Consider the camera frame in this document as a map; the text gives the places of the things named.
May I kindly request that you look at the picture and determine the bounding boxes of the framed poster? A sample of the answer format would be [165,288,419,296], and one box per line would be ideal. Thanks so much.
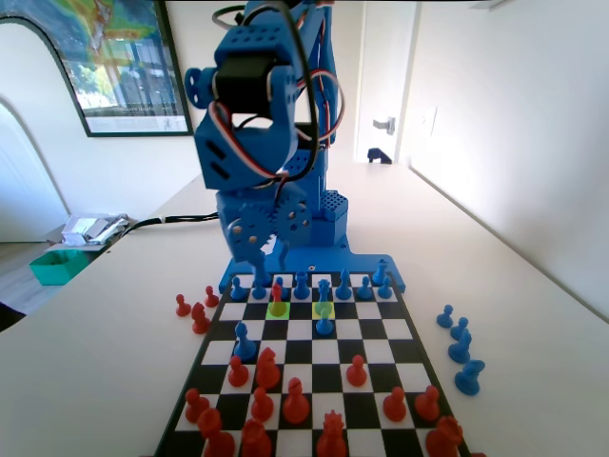
[0,0,195,138]

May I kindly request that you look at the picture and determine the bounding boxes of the black white chessboard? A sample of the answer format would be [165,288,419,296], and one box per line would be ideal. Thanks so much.
[151,270,473,457]

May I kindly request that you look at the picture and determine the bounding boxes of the red white black servo wires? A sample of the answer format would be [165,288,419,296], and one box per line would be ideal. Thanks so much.
[208,66,347,191]

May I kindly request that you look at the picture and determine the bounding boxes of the blue queen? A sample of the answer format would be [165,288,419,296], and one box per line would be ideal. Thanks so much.
[316,279,333,316]

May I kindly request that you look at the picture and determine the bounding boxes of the black camera cable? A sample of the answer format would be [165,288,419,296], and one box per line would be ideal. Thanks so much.
[211,2,334,191]

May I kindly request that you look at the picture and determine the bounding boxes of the black cable bundle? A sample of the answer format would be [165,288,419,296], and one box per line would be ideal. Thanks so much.
[105,211,223,253]

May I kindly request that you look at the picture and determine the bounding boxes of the row of blue chess pieces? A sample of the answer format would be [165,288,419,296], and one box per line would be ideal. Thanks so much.
[253,251,269,287]

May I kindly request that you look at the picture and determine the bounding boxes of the white wall switch plate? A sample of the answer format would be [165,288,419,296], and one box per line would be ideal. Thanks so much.
[418,105,439,138]

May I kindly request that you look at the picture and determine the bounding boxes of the red queen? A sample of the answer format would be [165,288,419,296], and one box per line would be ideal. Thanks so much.
[315,409,347,457]

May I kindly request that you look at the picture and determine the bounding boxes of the green plastic bin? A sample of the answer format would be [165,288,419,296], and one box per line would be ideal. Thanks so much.
[29,249,91,287]

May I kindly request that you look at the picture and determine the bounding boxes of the white arched panel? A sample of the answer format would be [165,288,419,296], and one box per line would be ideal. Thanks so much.
[0,17,89,245]

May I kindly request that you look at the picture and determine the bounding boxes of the red rook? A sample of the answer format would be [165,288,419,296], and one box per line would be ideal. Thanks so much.
[197,407,237,457]
[424,415,465,457]

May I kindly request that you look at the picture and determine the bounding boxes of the white door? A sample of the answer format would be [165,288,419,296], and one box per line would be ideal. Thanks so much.
[355,0,420,166]

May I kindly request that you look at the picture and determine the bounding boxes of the blue bishop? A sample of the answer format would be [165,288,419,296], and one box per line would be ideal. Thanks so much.
[231,321,257,363]
[334,268,353,301]

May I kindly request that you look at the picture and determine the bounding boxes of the red bishop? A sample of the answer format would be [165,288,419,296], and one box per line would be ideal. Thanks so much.
[283,377,310,425]
[269,281,289,319]

